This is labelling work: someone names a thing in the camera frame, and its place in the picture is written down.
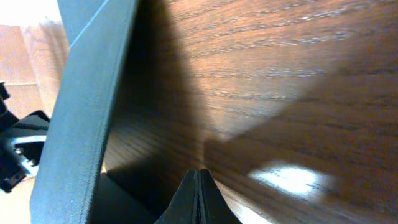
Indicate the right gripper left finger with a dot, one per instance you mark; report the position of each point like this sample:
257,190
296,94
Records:
183,205

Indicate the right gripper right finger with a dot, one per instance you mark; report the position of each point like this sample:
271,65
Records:
212,207

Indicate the dark green box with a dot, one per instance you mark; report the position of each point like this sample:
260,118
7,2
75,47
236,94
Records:
106,37

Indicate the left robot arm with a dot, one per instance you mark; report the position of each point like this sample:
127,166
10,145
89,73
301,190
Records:
22,142

